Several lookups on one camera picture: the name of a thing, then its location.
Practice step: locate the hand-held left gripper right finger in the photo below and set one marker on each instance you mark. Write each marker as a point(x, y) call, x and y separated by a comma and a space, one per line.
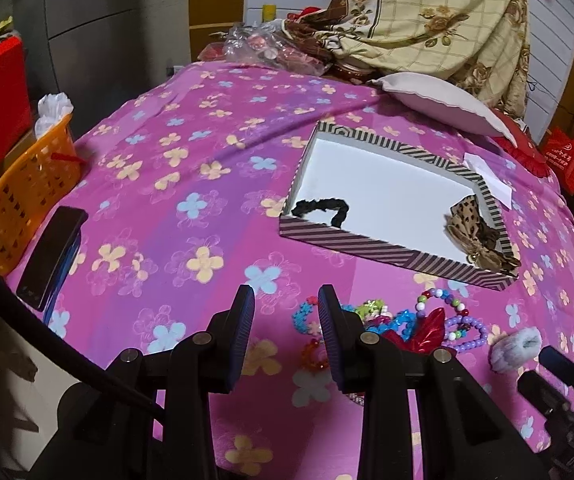
point(329, 340)

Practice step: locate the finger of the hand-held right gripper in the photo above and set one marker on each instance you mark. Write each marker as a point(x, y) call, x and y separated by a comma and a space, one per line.
point(539, 390)
point(554, 358)

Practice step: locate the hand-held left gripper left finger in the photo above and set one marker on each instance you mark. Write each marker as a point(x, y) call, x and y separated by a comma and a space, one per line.
point(244, 330)

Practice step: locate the red hair bow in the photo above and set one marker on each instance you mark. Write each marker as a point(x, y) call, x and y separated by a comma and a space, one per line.
point(419, 332)

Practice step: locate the striped cardboard box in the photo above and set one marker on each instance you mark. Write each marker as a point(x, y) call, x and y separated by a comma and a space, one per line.
point(377, 190)

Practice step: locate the grey fluffy scrunchie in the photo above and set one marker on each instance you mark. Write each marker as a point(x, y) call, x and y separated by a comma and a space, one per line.
point(514, 347)

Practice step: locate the black scrunchie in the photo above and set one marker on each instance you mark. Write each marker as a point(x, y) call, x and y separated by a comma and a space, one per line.
point(339, 212)

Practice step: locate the leopard print hair bow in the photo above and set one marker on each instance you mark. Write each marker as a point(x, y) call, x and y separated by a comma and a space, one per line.
point(482, 232)

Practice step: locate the pink floral bedsheet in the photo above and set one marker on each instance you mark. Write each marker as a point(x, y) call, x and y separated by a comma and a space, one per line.
point(192, 185)

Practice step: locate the blue flat case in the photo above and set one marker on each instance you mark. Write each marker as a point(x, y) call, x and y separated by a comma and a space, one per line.
point(62, 280)

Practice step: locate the red paper bag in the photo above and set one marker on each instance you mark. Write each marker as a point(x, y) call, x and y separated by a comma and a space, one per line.
point(567, 157)

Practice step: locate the black phone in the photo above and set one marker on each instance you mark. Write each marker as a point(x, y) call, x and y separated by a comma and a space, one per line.
point(49, 255)

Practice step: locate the red frilled cushion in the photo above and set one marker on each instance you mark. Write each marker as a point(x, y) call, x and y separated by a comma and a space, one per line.
point(522, 145)

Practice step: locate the orange plastic basket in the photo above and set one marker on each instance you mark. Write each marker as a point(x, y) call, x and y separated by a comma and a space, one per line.
point(22, 195)

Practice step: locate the white pillow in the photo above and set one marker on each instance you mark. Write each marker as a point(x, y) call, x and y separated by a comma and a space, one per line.
point(437, 97)

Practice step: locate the round wooden stand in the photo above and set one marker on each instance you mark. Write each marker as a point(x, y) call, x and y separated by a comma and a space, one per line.
point(349, 69)

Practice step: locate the clear plastic bag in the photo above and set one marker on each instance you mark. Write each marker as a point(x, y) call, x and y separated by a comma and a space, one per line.
point(257, 42)

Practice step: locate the white plastic bag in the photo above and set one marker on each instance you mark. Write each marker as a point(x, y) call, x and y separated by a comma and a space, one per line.
point(52, 110)

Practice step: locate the yellow bottle cap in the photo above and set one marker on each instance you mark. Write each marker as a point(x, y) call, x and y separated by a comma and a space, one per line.
point(269, 11)

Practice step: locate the beige floral quilt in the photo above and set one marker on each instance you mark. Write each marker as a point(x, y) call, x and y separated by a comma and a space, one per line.
point(432, 15)

